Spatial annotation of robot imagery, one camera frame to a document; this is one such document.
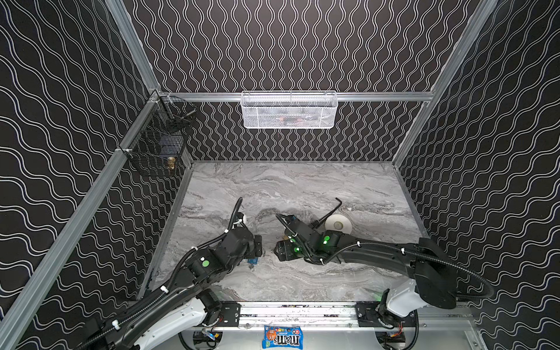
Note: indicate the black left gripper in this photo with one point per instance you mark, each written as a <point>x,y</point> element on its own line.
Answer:
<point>256,246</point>

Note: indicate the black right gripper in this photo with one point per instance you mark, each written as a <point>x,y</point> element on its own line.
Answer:
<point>282,249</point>

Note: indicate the blue padlock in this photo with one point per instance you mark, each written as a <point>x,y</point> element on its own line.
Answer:
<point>252,263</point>

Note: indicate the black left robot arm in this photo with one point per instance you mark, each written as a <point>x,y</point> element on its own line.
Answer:
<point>185,299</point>

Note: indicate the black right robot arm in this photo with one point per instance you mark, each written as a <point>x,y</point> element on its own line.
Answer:
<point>430,277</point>

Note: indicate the black hex key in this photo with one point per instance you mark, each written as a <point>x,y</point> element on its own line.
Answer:
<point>318,223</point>

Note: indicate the white tape roll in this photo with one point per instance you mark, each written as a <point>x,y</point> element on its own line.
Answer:
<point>340,223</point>

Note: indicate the blue candy bag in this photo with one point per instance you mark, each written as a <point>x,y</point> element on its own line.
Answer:
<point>282,337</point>

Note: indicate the brass object in basket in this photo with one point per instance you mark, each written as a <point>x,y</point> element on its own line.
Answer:
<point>171,163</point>

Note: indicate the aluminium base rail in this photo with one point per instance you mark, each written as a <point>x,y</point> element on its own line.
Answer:
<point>313,316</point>

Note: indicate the black wire basket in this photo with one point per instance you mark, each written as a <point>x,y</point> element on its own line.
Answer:
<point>164,132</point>

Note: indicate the white wire mesh basket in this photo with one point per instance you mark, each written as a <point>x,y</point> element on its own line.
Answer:
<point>289,109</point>

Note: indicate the aluminium corner frame post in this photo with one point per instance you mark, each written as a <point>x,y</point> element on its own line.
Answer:
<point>126,28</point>

